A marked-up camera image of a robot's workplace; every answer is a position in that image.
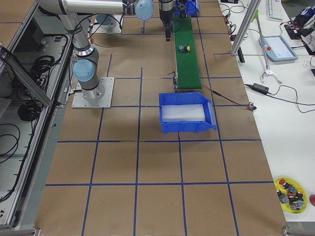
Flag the teach pendant tablet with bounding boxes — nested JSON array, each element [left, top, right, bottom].
[[259, 35, 298, 61]]

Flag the black handle bar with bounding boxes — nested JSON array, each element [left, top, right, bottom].
[[237, 47, 245, 63]]

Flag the reacher grabber tool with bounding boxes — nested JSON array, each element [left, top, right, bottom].
[[254, 10, 282, 85]]

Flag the aluminium frame post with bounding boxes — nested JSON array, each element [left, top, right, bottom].
[[230, 0, 261, 56]]

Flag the blue plastic bin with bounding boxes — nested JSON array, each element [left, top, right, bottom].
[[159, 92, 217, 134], [185, 0, 200, 17]]

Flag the yellow push button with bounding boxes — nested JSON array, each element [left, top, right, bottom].
[[178, 45, 190, 53]]

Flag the yellow-green plate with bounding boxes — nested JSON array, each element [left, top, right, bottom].
[[274, 177, 308, 214]]

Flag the left blue plastic bin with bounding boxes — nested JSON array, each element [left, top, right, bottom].
[[185, 0, 200, 17]]

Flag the black power adapter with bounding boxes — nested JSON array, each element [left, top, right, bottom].
[[252, 83, 269, 94]]

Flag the right blue plastic bin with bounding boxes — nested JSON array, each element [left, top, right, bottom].
[[159, 92, 217, 134]]

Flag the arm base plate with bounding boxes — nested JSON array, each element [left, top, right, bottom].
[[92, 14, 123, 34], [72, 77, 115, 109]]

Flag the red wire with connector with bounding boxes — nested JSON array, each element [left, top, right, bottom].
[[201, 83, 257, 111]]

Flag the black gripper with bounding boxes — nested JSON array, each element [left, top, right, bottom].
[[174, 0, 188, 19], [158, 0, 174, 42]]

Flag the white keyboard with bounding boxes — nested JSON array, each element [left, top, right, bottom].
[[267, 0, 283, 22]]

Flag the green conveyor belt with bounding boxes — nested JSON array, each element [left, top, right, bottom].
[[173, 15, 202, 89]]

